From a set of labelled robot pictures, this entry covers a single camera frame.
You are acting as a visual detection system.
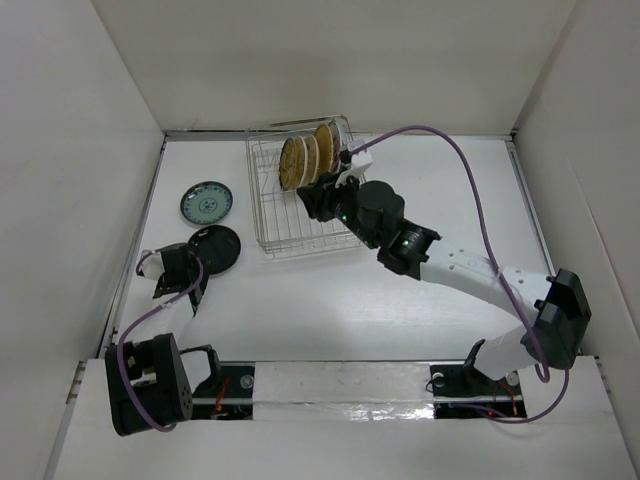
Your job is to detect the cream plate black patch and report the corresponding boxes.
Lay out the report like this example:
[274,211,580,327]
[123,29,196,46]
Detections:
[294,137,311,187]

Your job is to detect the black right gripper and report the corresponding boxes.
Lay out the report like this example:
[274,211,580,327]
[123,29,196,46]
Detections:
[298,167,380,250]

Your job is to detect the blue patterned round plate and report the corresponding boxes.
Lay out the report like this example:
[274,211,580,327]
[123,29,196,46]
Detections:
[179,181,234,226]

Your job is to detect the cream floral round plate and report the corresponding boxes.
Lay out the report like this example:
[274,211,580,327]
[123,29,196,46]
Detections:
[304,135,320,184]

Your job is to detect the white plate red characters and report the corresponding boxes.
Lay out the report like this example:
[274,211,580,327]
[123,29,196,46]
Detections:
[328,120,343,163]

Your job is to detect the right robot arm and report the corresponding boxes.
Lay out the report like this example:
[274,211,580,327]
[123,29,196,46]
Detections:
[296,174,591,393]

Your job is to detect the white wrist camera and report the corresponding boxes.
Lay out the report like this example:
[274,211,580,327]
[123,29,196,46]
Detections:
[140,252,164,281]
[339,139,373,178]

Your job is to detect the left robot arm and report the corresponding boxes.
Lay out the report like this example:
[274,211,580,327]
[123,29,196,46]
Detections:
[105,227,237,437]

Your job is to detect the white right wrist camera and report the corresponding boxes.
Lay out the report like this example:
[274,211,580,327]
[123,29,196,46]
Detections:
[339,139,373,178]

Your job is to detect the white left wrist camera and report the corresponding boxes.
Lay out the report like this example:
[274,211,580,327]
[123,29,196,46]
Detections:
[140,252,164,281]

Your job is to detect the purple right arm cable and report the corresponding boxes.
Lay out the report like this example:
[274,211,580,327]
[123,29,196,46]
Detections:
[344,124,570,424]

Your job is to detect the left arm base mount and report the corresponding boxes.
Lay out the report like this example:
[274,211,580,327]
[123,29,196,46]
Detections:
[192,362,255,421]

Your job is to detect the yellow brown patterned plate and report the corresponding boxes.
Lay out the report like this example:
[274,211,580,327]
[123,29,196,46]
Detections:
[279,137,301,190]

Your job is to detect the black round plate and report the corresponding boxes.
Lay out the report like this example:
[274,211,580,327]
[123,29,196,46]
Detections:
[189,225,241,276]

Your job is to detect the round woven bamboo plate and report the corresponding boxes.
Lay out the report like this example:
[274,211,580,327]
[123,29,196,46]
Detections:
[314,123,336,174]

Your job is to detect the metal wire dish rack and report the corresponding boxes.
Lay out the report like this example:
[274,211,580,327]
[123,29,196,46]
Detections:
[245,115,360,258]

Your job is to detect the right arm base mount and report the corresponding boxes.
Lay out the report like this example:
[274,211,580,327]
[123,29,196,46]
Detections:
[425,363,527,419]

